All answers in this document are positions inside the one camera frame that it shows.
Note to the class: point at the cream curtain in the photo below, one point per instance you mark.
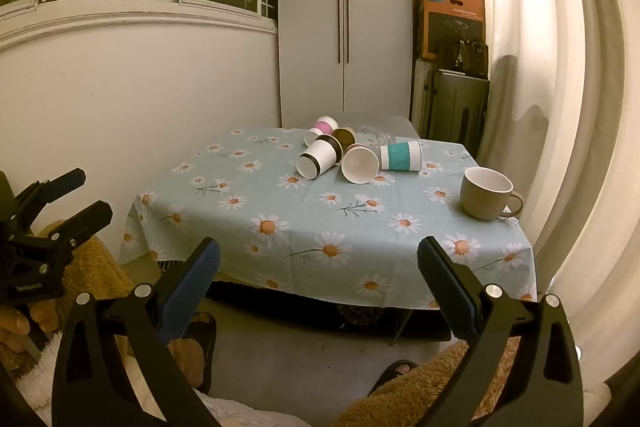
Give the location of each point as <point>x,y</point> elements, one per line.
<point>575,107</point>

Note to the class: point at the teal band paper cup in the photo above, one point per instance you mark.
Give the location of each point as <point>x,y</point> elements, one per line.
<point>402,155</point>

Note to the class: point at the dark green suitcase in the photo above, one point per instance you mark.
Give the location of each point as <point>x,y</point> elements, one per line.
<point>450,107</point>

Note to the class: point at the brown fuzzy robe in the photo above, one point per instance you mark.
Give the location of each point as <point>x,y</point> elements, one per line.
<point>95,272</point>

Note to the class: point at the person's left hand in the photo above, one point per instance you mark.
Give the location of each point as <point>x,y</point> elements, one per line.
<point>17,322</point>

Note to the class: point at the small black pouch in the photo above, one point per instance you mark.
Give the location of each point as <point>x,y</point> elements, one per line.
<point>475,57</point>

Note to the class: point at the orange cardboard box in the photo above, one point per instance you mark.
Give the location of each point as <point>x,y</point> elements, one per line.
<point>450,14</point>

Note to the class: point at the black slipper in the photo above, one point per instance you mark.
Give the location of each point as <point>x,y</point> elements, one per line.
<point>395,372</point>
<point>202,337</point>

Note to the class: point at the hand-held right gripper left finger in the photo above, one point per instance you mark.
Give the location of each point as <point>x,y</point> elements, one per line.
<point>192,287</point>

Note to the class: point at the beige ceramic mug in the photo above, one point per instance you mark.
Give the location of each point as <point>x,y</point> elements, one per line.
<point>480,202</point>

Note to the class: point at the white brown band paper cup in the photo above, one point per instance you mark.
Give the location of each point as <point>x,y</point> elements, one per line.
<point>321,153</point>

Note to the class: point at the clear glass cup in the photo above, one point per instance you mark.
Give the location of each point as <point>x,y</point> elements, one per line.
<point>382,138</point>

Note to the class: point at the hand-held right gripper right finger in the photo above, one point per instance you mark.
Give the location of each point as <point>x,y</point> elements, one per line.
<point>447,292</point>

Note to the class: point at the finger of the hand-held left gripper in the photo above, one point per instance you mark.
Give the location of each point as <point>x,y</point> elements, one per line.
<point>85,219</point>
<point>60,184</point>

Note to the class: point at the white wardrobe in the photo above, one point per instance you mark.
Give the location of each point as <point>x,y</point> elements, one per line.
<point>310,7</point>

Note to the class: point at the pale pink paper cup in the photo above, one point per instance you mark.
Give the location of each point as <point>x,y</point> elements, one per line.
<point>360,164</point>

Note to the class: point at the daisy print tablecloth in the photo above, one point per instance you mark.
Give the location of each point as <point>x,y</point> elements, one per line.
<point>300,217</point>

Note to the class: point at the pink band paper cup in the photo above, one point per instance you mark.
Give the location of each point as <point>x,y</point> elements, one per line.
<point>326,125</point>

